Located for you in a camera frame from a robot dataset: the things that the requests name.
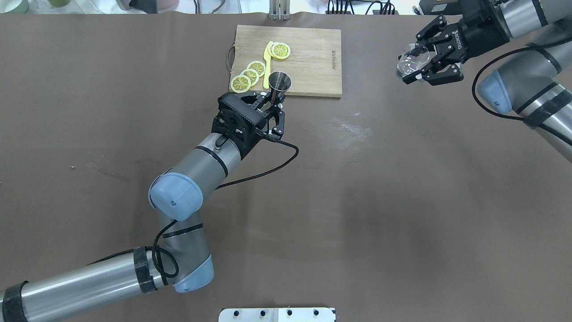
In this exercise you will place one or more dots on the yellow plastic knife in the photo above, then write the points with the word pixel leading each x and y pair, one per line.
pixel 267 60

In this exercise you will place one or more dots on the white pedestal base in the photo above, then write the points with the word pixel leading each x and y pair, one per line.
pixel 281 314

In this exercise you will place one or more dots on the lemon slice by knife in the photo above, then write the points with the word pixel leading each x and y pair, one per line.
pixel 279 50

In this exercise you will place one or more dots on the green plastic cup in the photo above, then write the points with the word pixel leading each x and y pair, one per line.
pixel 58 3

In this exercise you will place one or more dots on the clear glass measuring cup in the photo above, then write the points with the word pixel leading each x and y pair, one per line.
pixel 414 57

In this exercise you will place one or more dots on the lemon slice far end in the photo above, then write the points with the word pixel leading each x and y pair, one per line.
pixel 240 84

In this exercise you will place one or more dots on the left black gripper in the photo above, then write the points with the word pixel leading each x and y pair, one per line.
pixel 262 102

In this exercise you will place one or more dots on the bamboo cutting board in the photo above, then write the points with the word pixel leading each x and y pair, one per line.
pixel 314 64

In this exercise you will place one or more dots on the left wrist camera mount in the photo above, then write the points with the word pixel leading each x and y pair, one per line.
pixel 239 118

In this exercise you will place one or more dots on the pink bowl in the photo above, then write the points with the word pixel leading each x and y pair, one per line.
pixel 146 6

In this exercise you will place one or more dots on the steel jigger shaker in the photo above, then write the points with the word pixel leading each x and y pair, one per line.
pixel 279 83

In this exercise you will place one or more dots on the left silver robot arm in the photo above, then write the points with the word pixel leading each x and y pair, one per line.
pixel 73 171

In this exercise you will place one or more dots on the aluminium frame post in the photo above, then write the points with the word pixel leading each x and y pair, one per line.
pixel 279 10

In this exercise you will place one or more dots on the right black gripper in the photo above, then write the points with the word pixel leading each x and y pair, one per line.
pixel 477 34

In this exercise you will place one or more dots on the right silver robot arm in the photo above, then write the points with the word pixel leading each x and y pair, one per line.
pixel 519 85

